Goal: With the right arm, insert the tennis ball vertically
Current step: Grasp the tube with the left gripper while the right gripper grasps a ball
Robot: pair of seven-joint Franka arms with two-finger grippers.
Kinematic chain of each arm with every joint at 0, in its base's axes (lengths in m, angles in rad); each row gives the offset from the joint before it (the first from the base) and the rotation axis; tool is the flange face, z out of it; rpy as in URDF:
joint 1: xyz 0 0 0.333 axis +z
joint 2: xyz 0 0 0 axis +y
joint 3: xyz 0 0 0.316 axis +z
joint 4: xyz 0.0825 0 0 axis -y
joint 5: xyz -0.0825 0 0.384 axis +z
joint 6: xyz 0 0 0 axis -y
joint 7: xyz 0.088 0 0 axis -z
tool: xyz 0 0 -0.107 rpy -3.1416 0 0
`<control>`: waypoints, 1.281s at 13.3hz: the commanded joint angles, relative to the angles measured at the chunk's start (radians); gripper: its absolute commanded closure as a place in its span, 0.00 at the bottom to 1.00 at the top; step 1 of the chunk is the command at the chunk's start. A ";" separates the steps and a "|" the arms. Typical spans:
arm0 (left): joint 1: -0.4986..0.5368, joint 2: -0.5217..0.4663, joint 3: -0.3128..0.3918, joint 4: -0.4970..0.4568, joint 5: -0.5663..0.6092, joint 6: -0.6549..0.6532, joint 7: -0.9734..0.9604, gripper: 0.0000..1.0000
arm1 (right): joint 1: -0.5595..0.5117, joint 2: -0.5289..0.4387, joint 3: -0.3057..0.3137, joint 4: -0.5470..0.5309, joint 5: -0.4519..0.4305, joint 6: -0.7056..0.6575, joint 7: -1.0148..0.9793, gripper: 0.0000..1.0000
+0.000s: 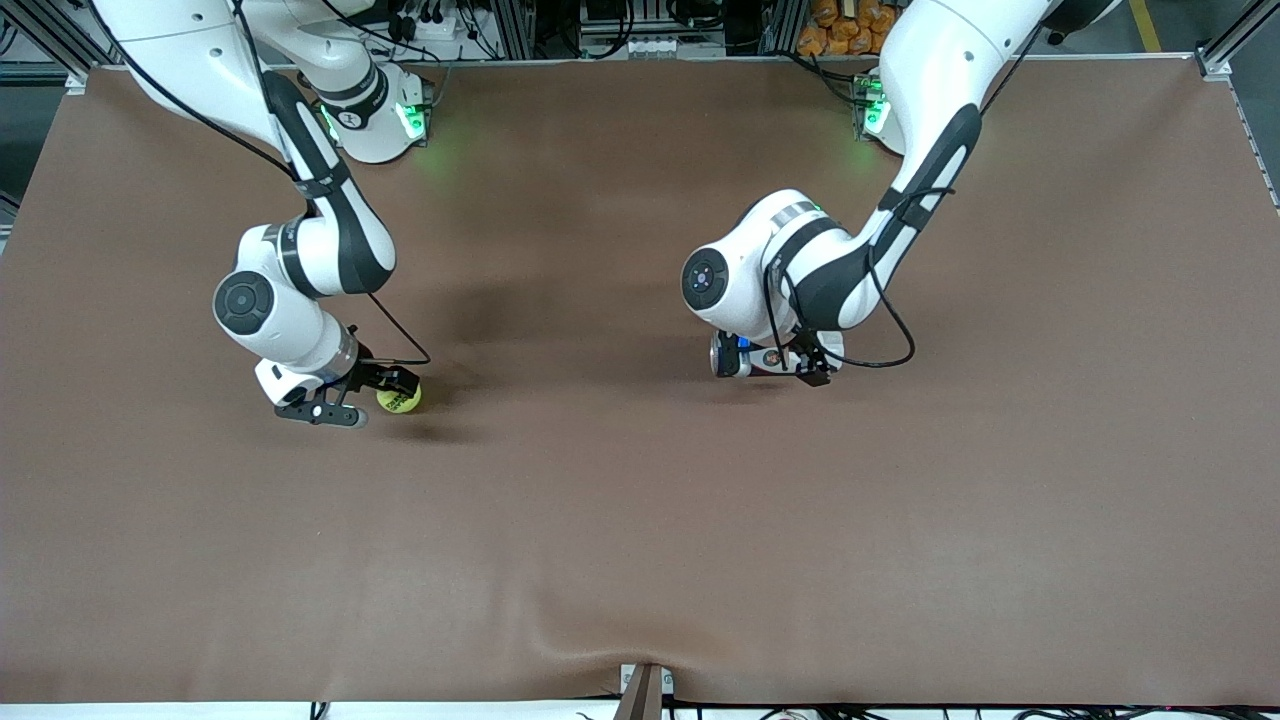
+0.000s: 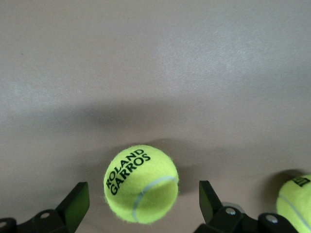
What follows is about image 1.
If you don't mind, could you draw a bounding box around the pile of orange items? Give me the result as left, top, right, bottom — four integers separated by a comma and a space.
797, 0, 916, 57

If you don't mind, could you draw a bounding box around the aluminium frame post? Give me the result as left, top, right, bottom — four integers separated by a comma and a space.
490, 0, 536, 59
762, 0, 806, 56

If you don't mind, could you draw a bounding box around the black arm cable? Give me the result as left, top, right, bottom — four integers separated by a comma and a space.
762, 185, 917, 371
85, 0, 432, 367

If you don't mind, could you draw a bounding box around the aluminium frame strut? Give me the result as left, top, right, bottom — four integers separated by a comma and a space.
0, 0, 121, 96
1195, 0, 1280, 81

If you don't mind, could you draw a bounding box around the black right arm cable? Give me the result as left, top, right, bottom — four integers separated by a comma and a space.
85, 0, 432, 367

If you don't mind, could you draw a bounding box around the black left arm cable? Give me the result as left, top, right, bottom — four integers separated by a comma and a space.
762, 185, 917, 371

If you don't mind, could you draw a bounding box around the brown table mat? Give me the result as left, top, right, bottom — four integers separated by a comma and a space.
0, 55, 1280, 706

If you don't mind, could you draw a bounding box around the silver tennis ball can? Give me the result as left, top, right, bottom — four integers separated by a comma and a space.
710, 330, 846, 379

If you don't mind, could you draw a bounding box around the metal edge bracket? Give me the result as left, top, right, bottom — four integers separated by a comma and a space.
620, 663, 674, 720

